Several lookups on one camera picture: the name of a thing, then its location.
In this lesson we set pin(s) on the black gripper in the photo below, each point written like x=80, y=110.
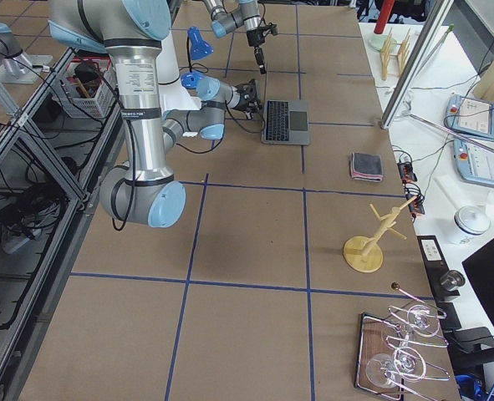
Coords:
x=243, y=99
x=254, y=38

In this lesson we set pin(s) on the grey laptop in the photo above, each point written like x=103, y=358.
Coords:
x=286, y=122

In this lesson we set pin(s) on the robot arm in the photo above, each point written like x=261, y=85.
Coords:
x=156, y=109
x=246, y=15

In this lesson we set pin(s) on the blue desk lamp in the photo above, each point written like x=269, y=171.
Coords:
x=197, y=49

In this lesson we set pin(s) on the pale green plate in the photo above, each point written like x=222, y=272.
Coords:
x=377, y=41

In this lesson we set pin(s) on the folded grey pink cloth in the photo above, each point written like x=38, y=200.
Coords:
x=366, y=167

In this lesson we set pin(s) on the red cylinder cup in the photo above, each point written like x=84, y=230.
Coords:
x=384, y=16

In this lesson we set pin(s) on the wooden dish rack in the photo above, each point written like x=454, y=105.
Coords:
x=390, y=49

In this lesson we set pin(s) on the white plastic basket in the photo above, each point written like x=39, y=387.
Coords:
x=81, y=91

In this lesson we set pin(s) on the metal rod green tip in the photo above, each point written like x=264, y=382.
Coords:
x=451, y=132

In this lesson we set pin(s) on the wooden mug tree stand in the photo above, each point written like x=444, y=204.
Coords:
x=363, y=253

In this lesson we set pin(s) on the black power strip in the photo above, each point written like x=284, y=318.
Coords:
x=411, y=189

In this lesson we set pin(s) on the far teach pendant tablet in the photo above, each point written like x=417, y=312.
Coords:
x=469, y=116

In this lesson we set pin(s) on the teach pendant tablet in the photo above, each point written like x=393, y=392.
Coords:
x=475, y=164
x=469, y=116

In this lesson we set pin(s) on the near teach pendant tablet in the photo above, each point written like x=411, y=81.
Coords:
x=475, y=164

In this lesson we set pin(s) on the wine glass rack tray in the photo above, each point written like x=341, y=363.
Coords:
x=373, y=339

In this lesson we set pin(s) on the upper wine glass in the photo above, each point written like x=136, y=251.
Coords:
x=422, y=321

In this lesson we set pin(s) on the lower wine glass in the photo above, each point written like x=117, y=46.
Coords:
x=388, y=370

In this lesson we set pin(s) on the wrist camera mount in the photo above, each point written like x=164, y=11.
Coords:
x=269, y=29

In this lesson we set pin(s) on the aluminium frame post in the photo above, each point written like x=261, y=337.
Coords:
x=415, y=60

